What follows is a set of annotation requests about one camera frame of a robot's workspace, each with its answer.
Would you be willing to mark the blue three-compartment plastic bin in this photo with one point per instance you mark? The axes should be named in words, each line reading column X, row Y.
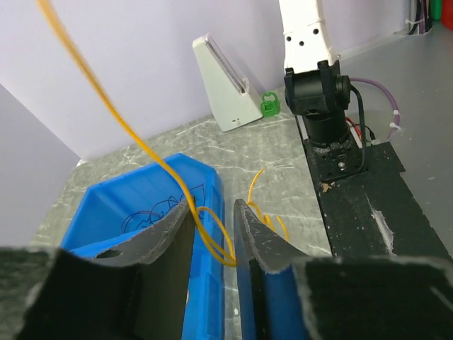
column 113, row 211

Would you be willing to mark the white tape dispenser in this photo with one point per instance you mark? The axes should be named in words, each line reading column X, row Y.
column 233, row 101

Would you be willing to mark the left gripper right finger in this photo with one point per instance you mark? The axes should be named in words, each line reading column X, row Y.
column 374, row 297

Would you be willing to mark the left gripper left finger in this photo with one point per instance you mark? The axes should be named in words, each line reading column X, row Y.
column 135, row 290

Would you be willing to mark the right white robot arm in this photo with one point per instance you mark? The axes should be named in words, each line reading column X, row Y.
column 315, row 89

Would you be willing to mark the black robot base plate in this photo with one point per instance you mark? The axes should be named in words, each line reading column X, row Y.
column 374, row 212

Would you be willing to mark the green toy piece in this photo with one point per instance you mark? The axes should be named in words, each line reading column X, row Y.
column 270, row 105

